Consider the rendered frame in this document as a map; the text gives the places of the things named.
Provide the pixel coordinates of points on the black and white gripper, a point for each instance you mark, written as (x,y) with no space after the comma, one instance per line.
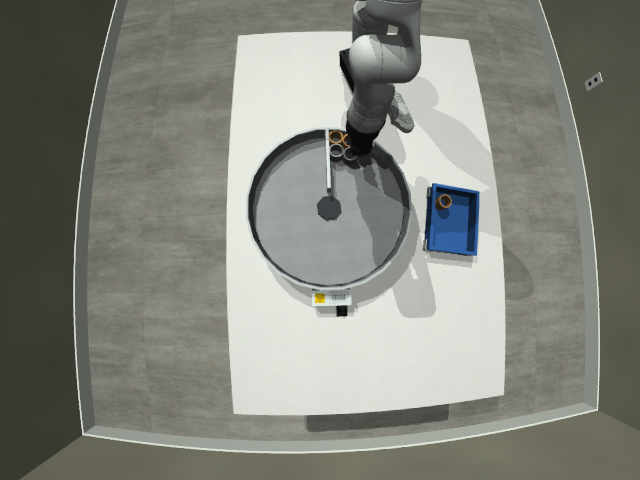
(362,130)

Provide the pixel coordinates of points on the blue square tray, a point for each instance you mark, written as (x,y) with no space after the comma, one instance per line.
(455,227)

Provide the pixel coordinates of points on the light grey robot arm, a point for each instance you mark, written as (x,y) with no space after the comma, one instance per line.
(383,59)

